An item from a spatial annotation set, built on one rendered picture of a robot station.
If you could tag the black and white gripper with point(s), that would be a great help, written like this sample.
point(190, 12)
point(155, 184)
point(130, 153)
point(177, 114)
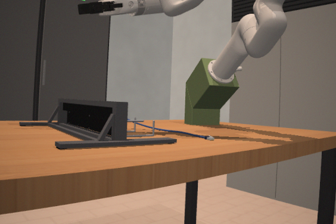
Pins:
point(108, 5)

